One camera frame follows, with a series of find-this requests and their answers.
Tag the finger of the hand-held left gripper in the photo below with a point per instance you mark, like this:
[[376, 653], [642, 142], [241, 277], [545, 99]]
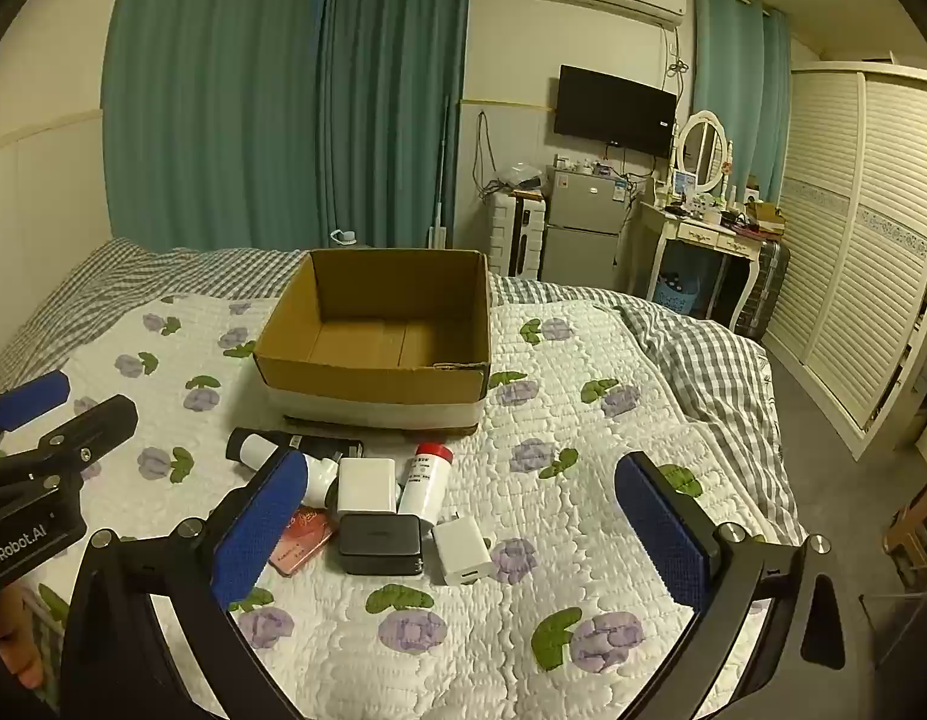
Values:
[[32, 399], [103, 420]]

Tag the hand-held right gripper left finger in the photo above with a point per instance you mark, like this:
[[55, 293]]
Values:
[[257, 540]]

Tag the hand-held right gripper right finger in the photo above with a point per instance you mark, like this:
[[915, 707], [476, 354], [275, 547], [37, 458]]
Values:
[[666, 532]]

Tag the pink packet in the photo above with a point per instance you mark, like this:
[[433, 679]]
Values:
[[302, 544]]

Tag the white plastic bottle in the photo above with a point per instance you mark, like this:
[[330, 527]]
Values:
[[321, 480]]

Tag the black cylindrical bottle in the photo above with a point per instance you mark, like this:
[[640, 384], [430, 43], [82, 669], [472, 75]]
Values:
[[321, 445]]

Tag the white square charger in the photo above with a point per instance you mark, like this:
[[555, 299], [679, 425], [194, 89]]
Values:
[[367, 486]]

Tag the white bottle with red cap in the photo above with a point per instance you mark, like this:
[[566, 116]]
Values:
[[426, 484]]

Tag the cardboard box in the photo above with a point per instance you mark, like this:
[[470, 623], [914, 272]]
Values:
[[373, 379]]

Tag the white plug charger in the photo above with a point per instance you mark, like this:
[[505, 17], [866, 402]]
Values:
[[463, 549]]

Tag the person's left hand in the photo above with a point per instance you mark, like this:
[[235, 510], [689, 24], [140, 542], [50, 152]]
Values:
[[13, 637]]

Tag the white floral quilt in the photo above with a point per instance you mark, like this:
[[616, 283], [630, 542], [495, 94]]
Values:
[[568, 510]]

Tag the blue plastic basket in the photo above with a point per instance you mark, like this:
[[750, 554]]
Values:
[[678, 296]]

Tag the wooden chair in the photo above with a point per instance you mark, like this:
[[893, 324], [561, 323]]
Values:
[[917, 517]]

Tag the dark ribbed suitcase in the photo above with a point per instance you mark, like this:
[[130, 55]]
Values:
[[767, 285]]

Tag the white dressing table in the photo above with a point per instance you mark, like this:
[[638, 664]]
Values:
[[692, 229]]

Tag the silver mini fridge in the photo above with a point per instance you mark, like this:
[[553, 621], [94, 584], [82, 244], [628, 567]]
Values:
[[583, 225]]

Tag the white ribbed suitcase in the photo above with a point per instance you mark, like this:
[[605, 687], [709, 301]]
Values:
[[516, 236]]

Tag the teal curtain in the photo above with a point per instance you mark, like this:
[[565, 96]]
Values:
[[737, 90], [392, 105], [208, 105]]

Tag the white louvred wardrobe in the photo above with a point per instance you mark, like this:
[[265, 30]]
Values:
[[853, 240]]

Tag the oval white vanity mirror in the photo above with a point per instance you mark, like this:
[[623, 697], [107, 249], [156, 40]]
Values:
[[703, 154]]

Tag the clear plastic bag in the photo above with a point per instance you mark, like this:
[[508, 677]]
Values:
[[523, 176]]

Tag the black wall television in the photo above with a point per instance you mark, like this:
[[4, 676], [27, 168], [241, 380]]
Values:
[[613, 111]]

